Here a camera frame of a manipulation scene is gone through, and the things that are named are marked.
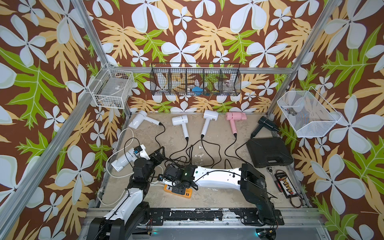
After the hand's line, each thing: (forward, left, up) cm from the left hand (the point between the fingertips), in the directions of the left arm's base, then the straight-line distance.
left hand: (160, 148), depth 84 cm
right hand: (-17, -9, -11) cm, 22 cm away
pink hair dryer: (+33, -49, -8) cm, 59 cm away
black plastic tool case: (+4, -67, -9) cm, 68 cm away
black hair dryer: (+28, -71, -9) cm, 77 cm away
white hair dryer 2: (+34, -31, -9) cm, 47 cm away
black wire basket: (+43, -18, +17) cm, 50 cm away
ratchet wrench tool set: (-16, -71, -13) cm, 74 cm away
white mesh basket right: (+14, -83, +14) cm, 85 cm away
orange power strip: (-21, -16, -11) cm, 29 cm away
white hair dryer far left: (+32, +21, -9) cm, 40 cm away
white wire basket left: (+29, +29, +20) cm, 46 cm away
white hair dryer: (+29, -12, -8) cm, 32 cm away
